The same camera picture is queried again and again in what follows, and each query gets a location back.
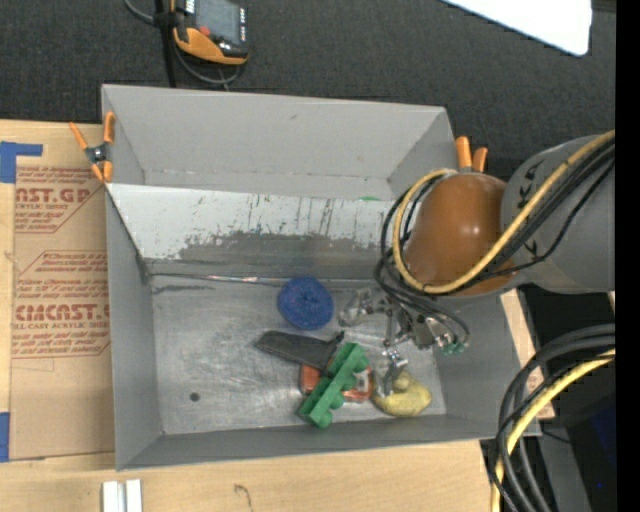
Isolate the blue round sponge ring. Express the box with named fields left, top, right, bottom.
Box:
left=277, top=276, right=335, bottom=332

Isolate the grey metal bin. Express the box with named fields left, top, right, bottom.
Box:
left=101, top=83, right=542, bottom=472

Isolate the green toy block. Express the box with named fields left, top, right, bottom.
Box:
left=295, top=342, right=370, bottom=430

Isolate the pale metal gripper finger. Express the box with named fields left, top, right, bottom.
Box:
left=338, top=288, right=396, bottom=327
left=381, top=349, right=406, bottom=397

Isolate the brown cardboard board red print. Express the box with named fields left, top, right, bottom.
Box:
left=0, top=118, right=117, bottom=462

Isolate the yellow toy duck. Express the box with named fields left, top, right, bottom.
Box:
left=371, top=369, right=434, bottom=419

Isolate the orange and red toy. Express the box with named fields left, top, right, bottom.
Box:
left=298, top=363, right=375, bottom=404

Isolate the dark grey flat wedge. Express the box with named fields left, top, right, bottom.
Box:
left=254, top=329, right=346, bottom=377

